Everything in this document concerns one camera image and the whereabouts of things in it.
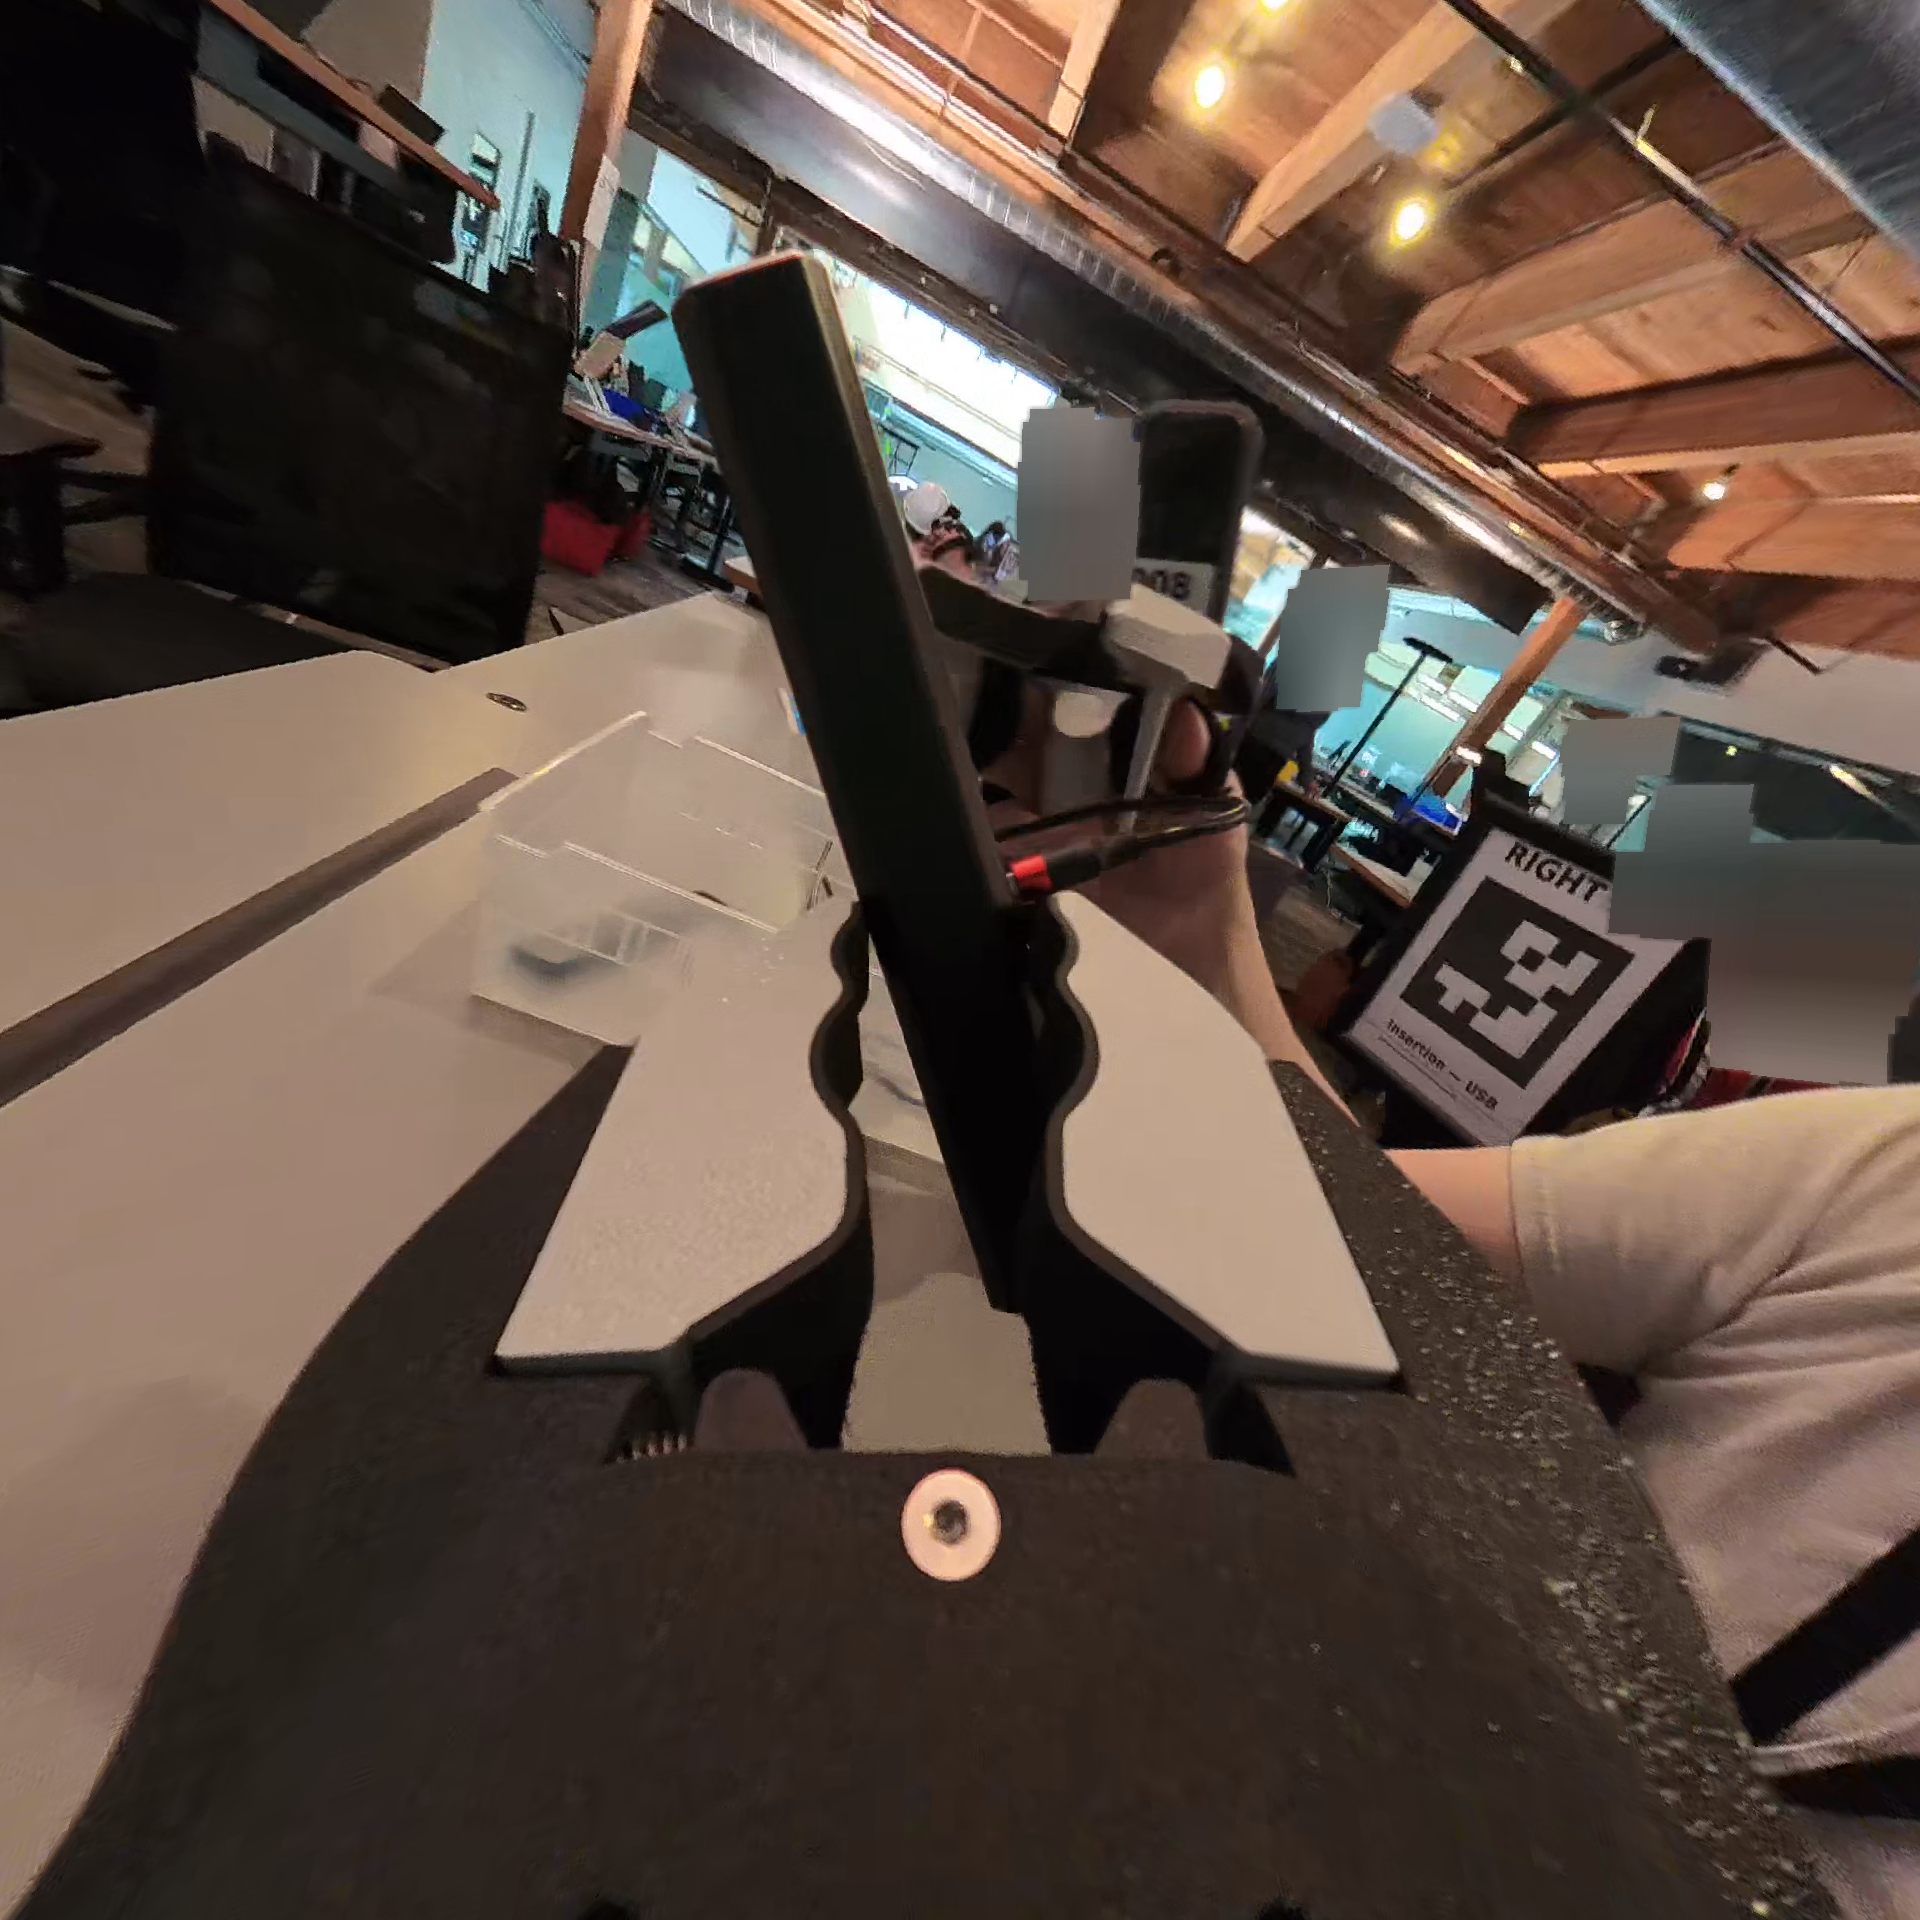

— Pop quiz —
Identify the long slim ceiling duct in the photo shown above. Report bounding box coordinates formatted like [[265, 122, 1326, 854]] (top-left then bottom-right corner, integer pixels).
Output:
[[661, 0, 1652, 632]]

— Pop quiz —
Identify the red white garment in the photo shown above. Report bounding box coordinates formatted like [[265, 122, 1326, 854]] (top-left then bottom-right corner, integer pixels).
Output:
[[1664, 1021, 1920, 1116]]

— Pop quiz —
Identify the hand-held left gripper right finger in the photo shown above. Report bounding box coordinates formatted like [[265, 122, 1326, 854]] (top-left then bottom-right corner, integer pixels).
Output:
[[1027, 893, 1404, 1455]]

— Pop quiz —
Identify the person's grey shirt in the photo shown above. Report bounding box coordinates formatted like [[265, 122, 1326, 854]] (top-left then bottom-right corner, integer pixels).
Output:
[[1507, 1083, 1920, 1920]]

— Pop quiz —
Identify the person's right hand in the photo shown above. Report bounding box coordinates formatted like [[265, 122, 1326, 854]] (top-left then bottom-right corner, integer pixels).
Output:
[[983, 697, 1278, 993]]

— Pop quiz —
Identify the person's right forearm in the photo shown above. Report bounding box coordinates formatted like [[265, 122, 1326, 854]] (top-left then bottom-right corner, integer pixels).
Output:
[[1200, 960, 1521, 1284]]

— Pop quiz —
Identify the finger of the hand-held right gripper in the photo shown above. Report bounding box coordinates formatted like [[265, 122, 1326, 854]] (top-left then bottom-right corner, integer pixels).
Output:
[[918, 567, 1124, 681], [1102, 589, 1237, 798]]

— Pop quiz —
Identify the white printed sign board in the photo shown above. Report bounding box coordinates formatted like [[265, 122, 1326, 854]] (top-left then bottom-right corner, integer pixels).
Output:
[[1343, 822, 1690, 1150]]

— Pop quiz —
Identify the black cable red plug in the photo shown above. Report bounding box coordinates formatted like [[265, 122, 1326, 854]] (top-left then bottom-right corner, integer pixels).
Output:
[[997, 794, 1255, 907]]

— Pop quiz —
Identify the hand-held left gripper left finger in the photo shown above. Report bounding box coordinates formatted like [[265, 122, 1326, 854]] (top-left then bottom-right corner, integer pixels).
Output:
[[494, 900, 876, 1458]]

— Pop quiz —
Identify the clear plastic bin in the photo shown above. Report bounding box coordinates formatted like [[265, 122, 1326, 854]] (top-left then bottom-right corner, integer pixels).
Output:
[[472, 713, 859, 1053]]

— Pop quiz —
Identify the black shoulder strap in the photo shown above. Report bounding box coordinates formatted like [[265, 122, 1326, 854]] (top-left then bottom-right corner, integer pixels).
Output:
[[1732, 1560, 1920, 1746]]

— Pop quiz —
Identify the red storage crate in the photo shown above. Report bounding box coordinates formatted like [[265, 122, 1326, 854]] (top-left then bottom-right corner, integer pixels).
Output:
[[540, 499, 655, 573]]

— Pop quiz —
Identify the black room divider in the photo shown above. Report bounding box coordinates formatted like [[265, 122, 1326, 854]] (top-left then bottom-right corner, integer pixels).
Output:
[[150, 195, 577, 667]]

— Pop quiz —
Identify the black floor lamp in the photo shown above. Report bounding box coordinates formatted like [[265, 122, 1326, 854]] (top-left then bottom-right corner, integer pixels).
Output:
[[1305, 635, 1454, 842]]

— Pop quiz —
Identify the large corrugated ceiling duct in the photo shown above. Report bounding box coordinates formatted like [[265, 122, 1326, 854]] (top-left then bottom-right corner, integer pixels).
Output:
[[1635, 0, 1920, 258]]

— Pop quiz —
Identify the black office chair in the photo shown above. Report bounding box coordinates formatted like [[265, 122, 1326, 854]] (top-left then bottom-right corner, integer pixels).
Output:
[[0, 570, 452, 715]]

